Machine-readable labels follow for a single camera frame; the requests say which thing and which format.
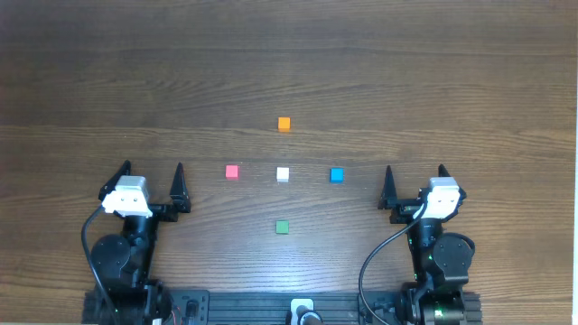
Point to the mounting rail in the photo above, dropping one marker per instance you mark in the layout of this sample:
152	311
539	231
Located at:
253	309

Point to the blue cube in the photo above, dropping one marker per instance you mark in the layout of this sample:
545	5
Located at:
337	174

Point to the pink cube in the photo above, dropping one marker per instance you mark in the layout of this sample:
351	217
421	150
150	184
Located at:
231	171

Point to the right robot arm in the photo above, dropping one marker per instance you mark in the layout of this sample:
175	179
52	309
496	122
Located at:
451	259

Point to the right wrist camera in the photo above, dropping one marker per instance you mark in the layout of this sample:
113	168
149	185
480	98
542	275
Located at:
442	198

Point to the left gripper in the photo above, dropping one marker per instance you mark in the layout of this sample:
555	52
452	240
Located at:
165	212

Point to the green cube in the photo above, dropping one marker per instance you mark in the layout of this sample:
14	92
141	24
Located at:
282	227

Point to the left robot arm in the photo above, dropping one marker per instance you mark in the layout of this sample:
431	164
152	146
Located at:
110	259

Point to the white cube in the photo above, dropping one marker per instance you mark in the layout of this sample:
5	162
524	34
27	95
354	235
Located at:
282	173

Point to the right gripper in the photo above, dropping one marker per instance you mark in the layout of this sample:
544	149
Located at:
404	210

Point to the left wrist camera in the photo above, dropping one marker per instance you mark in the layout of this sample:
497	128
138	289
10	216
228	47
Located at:
128	196

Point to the orange cube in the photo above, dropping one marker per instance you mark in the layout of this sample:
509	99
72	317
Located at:
284	123

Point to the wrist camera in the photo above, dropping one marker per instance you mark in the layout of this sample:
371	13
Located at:
128	196
442	198

